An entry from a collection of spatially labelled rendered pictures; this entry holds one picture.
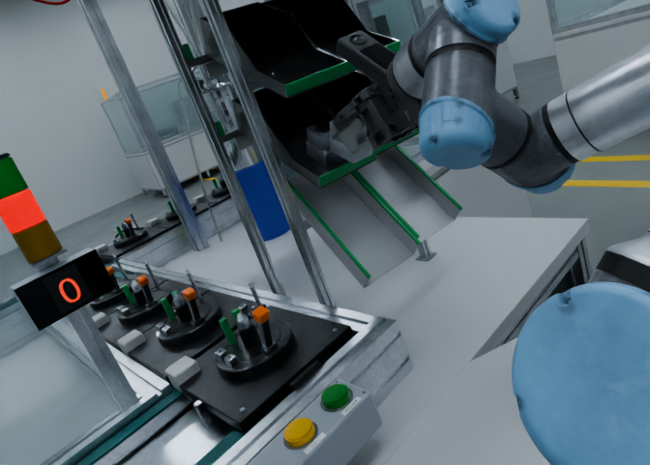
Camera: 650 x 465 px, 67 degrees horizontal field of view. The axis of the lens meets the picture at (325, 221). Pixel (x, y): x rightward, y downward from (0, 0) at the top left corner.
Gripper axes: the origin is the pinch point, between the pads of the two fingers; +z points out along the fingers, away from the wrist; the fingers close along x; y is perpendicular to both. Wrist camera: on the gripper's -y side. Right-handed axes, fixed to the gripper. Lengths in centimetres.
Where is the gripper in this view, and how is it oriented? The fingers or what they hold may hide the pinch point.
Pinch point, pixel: (346, 125)
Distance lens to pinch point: 83.0
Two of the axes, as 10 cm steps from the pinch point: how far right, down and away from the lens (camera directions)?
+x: 7.9, -4.3, 4.3
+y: 4.9, 8.7, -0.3
